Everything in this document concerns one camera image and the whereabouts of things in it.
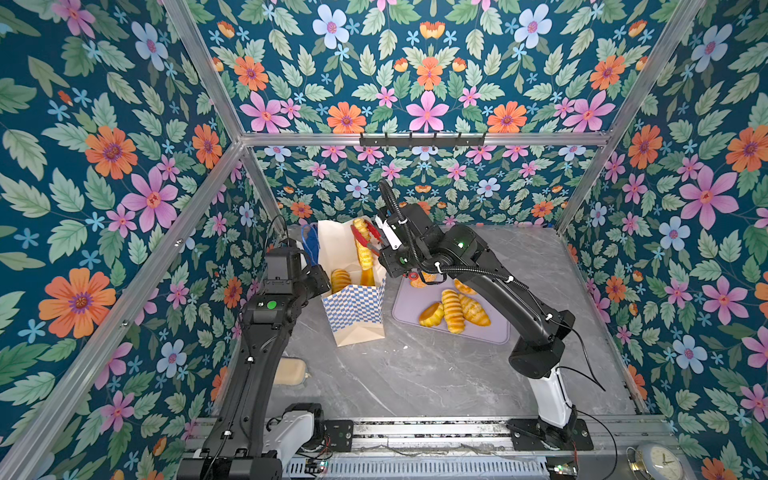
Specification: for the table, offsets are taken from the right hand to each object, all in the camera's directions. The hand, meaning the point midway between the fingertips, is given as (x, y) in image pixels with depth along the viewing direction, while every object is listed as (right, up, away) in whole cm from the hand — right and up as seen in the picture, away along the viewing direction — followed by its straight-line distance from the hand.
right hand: (385, 252), depth 70 cm
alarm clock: (+63, -48, -3) cm, 79 cm away
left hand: (-15, -3, +3) cm, 15 cm away
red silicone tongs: (-3, +3, +9) cm, 10 cm away
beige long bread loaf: (-27, -33, +10) cm, 43 cm away
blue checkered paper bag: (-8, -8, +2) cm, 11 cm away
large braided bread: (-18, -9, +30) cm, 36 cm away
